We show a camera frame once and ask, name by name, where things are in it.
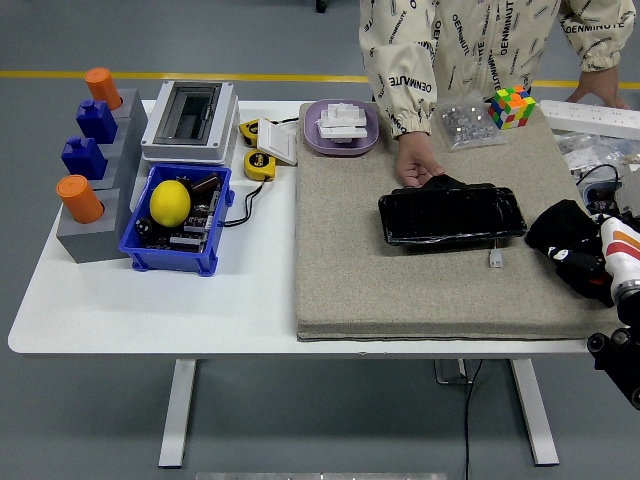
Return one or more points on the grey electrical enclosure box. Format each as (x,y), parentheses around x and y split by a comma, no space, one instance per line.
(220,125)

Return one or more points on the blue block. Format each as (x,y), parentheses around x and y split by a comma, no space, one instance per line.
(84,159)
(96,122)

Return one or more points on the person's right forearm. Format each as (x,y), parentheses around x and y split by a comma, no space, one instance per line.
(402,85)

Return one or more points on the clear bag of metal nuts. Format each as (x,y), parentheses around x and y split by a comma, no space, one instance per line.
(467,125)

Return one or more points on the clear plastic bag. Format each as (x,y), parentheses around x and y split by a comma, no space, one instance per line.
(585,150)

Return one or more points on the grey metal part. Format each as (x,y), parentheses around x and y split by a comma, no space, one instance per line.
(630,192)

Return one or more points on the blue plastic bin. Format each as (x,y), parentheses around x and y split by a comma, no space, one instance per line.
(170,260)

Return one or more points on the yellow tape measure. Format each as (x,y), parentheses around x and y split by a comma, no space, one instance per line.
(248,131)
(259,165)

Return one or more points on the robot right hand white shell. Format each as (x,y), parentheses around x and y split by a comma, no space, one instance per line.
(622,250)

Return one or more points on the stack of white switch parts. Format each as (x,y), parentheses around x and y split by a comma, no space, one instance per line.
(342,120)

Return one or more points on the grey-brown mat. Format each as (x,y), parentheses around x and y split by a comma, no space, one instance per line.
(350,250)

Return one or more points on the person's left hand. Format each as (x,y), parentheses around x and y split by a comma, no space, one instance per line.
(600,87)

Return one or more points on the blue tray of components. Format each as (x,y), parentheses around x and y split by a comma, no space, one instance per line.
(600,197)

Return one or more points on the person's left forearm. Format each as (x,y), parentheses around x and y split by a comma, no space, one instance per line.
(600,40)

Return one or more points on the white wall switch plate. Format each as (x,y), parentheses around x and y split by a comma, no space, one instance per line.
(277,142)

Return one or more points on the yellow lemon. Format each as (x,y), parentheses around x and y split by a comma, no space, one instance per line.
(170,202)

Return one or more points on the dark electronic parts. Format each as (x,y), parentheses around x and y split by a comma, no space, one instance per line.
(195,225)

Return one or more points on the person's right hand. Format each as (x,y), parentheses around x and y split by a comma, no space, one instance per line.
(415,160)

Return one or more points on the black rag with red tag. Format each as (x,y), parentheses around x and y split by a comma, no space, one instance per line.
(560,230)

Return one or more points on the metal bracket under table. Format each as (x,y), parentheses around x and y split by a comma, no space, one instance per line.
(450,374)

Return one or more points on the black glossy panel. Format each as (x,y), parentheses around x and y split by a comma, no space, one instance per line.
(450,217)

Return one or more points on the grey stepped block holder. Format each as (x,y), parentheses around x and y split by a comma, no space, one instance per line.
(90,245)

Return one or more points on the small white connector plug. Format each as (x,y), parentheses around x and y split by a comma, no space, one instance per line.
(495,259)

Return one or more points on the purple dish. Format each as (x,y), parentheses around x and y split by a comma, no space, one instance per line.
(312,140)

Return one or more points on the colourful puzzle cube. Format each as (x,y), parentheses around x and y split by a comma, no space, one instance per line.
(511,107)

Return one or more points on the white table leg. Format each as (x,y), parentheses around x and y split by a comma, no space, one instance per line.
(176,420)
(537,420)

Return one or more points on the person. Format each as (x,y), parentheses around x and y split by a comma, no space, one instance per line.
(475,40)

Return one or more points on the white power strip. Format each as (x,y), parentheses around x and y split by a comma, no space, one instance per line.
(590,115)

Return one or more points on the orange cylinder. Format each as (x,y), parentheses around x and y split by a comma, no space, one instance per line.
(102,87)
(80,200)

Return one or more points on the black chair wheel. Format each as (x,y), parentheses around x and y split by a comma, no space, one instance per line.
(321,6)

